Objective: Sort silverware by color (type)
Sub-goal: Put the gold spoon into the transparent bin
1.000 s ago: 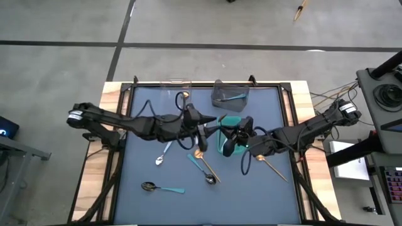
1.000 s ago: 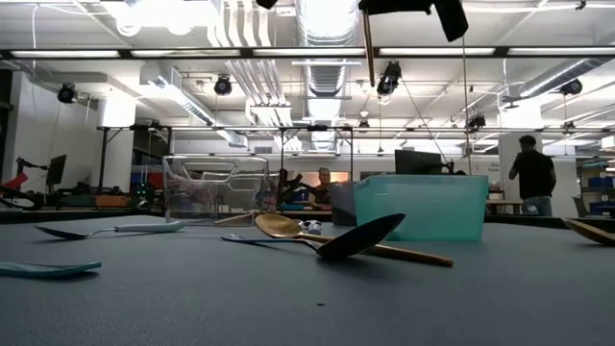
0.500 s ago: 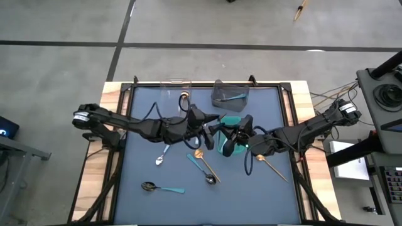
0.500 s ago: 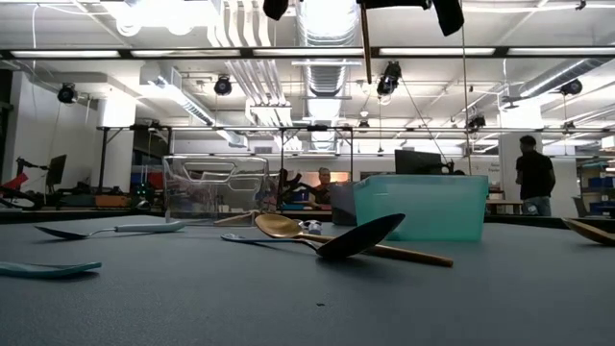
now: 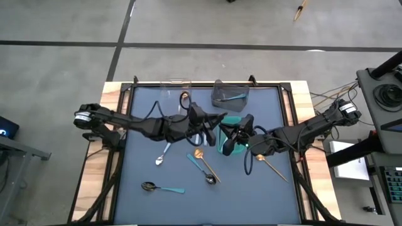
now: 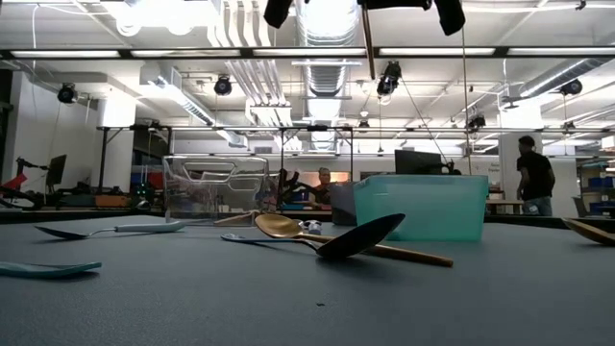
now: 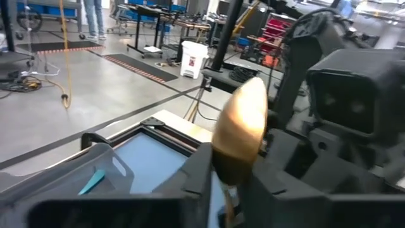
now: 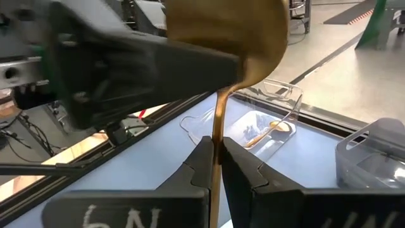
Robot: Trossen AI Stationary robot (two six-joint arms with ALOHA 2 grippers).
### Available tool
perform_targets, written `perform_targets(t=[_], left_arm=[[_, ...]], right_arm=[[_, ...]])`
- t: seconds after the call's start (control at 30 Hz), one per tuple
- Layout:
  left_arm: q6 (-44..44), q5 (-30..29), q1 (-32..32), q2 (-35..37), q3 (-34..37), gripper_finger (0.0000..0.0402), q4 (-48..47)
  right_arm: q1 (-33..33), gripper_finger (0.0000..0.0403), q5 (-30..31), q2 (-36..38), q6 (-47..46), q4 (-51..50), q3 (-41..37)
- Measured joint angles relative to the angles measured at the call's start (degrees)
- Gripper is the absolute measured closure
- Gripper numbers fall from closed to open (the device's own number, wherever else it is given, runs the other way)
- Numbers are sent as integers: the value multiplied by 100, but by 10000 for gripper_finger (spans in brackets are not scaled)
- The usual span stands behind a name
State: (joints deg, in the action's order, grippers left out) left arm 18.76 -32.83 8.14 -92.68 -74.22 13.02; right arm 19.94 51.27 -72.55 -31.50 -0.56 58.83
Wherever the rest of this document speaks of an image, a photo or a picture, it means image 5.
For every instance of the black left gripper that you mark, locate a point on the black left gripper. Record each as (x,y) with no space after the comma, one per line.
(194,130)

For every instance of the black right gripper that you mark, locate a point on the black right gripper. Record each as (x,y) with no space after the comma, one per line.
(249,139)

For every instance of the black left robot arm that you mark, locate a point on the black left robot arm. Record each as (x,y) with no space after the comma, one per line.
(135,122)

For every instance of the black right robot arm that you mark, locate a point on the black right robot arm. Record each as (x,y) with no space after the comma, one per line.
(307,128)

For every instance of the teal plastic container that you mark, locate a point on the teal plastic container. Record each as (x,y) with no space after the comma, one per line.
(220,142)

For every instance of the smoky grey plastic container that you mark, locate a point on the smoky grey plastic container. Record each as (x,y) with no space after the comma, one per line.
(232,105)

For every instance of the clear plastic container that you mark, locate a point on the clear plastic container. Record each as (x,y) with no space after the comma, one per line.
(168,94)

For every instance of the blue-grey table mat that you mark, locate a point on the blue-grey table mat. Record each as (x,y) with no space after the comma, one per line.
(194,207)

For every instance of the black cart strut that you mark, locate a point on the black cart strut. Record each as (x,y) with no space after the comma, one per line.
(348,153)

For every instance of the white box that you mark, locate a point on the white box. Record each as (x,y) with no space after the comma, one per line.
(350,169)

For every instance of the grey equipment cart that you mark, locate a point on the grey equipment cart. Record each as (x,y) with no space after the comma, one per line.
(366,94)

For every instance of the wooden stick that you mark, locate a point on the wooden stick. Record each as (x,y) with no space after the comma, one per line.
(298,12)

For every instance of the grey control console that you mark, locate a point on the grey control console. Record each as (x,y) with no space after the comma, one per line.
(377,160)

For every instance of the small black floor plug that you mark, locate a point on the small black floor plug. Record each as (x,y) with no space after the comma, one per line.
(369,209)

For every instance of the dark tablet screen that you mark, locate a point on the dark tablet screen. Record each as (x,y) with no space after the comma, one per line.
(394,126)

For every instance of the black pole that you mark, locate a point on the black pole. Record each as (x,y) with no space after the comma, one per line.
(387,64)

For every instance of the keypad panel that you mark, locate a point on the keypad panel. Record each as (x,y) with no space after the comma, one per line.
(395,186)

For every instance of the grey side table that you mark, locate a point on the grey side table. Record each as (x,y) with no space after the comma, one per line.
(19,147)

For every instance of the black device blue light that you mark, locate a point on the black device blue light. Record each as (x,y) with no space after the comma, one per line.
(7,125)

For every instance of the black table frame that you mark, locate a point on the black table frame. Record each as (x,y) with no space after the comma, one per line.
(116,188)

